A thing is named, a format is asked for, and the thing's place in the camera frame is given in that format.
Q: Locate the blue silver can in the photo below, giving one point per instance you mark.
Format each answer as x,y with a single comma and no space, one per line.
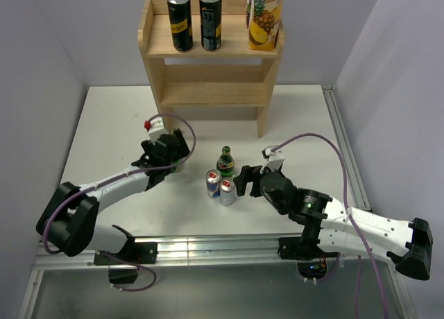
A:
227,191
213,179

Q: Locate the blue silver can right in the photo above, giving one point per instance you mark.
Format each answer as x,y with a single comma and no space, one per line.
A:
227,191

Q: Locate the green glass bottle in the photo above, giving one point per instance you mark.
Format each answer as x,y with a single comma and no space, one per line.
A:
225,162
177,166

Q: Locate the dark grey can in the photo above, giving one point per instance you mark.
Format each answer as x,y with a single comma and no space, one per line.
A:
210,24

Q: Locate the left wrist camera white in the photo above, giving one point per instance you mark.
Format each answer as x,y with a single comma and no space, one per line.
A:
155,128

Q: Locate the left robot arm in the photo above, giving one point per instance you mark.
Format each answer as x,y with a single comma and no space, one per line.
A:
69,219

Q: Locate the blue silver can left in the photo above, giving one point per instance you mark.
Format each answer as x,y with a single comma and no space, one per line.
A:
213,179

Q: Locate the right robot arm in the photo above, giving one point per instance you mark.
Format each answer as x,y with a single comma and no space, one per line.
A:
329,228

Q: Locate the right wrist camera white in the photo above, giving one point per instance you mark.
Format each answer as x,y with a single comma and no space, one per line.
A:
274,159

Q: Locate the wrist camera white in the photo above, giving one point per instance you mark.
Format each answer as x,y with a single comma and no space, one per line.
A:
274,159
155,128

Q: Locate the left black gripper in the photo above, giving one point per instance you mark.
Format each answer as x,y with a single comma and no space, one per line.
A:
182,150

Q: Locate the wooden two-tier shelf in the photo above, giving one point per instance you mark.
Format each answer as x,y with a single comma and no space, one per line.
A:
234,75

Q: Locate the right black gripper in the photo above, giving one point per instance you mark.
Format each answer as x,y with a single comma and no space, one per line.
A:
248,174

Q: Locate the black yellow tall can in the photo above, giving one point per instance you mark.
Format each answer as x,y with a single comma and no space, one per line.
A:
180,23

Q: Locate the aluminium side rail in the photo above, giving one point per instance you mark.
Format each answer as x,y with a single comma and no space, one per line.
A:
359,194

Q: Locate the pineapple juice carton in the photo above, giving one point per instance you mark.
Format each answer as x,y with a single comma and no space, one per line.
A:
265,18

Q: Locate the aluminium front rail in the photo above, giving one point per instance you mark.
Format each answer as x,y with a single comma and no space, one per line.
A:
215,250

